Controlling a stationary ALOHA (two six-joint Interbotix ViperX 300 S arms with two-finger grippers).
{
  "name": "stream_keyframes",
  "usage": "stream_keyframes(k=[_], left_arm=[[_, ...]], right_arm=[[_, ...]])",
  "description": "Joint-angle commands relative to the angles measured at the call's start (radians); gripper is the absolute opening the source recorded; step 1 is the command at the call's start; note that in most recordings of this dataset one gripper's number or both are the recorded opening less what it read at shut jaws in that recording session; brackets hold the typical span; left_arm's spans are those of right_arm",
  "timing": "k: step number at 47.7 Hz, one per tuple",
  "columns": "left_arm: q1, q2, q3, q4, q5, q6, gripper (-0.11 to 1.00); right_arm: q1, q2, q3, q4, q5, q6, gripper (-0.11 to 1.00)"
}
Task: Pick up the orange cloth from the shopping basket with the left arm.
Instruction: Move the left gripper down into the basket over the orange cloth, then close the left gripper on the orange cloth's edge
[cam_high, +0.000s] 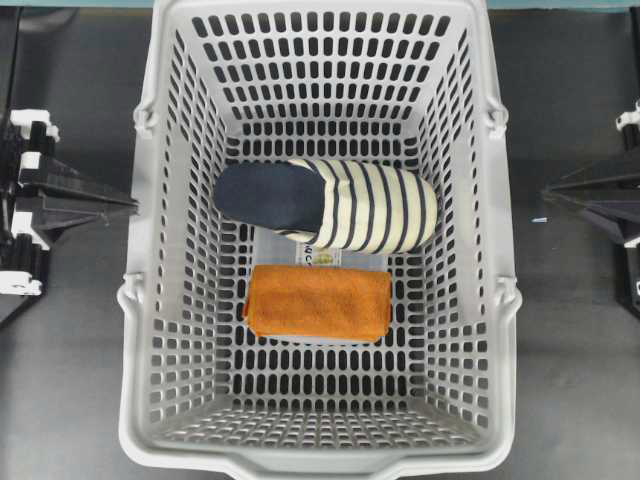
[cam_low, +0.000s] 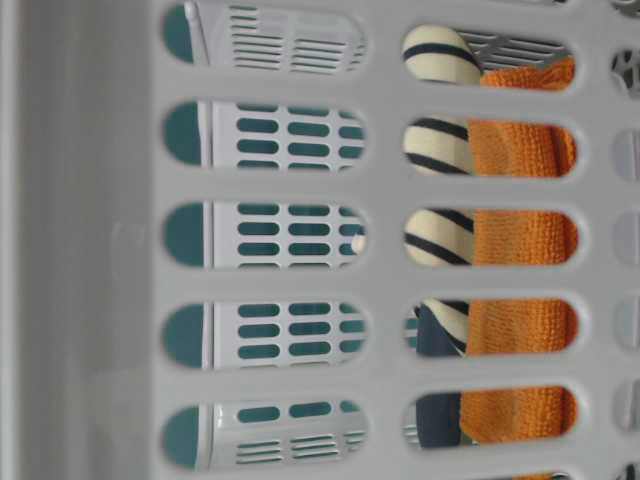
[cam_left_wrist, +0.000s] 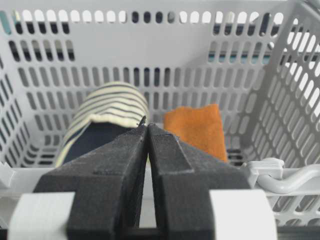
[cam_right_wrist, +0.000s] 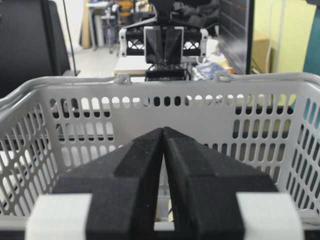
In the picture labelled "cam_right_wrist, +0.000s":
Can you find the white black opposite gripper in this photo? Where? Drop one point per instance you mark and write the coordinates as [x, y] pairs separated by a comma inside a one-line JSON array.
[[163, 43]]

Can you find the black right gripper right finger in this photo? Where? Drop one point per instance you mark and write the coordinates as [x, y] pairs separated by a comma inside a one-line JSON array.
[[219, 198]]

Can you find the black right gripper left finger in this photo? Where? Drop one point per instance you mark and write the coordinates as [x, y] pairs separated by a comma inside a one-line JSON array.
[[111, 198]]

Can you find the grey plastic shopping basket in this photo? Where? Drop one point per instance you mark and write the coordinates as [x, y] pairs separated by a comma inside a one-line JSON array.
[[51, 125]]

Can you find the black monitor panel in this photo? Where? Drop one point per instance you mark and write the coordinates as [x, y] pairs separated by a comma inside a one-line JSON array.
[[235, 38]]

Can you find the cardboard box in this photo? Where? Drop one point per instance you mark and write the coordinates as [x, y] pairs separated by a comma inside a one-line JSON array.
[[259, 51]]

